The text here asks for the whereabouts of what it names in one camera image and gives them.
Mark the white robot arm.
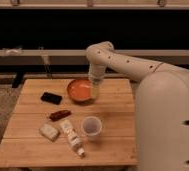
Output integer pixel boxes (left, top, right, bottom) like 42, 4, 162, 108
86, 41, 189, 171

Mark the orange ceramic bowl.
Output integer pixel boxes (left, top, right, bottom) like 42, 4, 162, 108
67, 79, 92, 102

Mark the black rectangular object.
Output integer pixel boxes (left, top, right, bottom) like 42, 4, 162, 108
41, 92, 62, 105

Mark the white lotion tube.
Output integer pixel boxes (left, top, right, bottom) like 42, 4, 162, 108
60, 120, 85, 158

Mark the wooden table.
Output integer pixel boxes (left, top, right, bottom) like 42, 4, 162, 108
0, 79, 136, 168

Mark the beige sponge block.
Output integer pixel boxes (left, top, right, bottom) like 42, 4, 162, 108
39, 123, 60, 141

